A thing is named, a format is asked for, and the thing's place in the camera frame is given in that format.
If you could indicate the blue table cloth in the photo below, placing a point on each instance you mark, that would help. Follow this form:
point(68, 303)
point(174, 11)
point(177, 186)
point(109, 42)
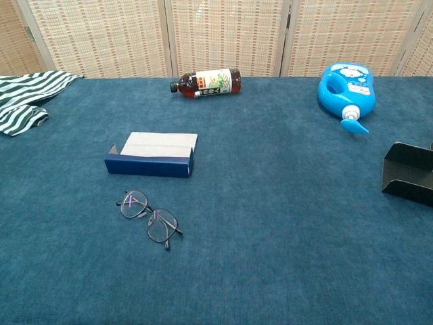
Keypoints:
point(270, 203)

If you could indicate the bamboo folding screen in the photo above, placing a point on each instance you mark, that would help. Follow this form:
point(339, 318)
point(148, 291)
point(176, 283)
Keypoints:
point(101, 34)

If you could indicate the brown tea bottle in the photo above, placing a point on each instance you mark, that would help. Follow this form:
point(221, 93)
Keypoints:
point(209, 83)

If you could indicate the blue whale pump bottle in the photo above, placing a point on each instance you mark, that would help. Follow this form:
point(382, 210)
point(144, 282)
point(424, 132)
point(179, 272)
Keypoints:
point(358, 98)

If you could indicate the green white striped cloth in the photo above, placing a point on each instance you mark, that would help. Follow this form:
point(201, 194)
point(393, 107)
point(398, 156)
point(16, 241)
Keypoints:
point(20, 111)

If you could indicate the black unfolded cardboard box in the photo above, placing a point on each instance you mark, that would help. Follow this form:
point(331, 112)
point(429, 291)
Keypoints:
point(412, 169)

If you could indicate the black wire-frame eyeglasses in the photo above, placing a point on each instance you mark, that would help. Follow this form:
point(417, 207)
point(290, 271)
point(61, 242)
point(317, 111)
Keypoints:
point(133, 204)

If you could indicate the blue folding glasses case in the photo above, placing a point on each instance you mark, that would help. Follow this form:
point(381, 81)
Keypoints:
point(152, 167)

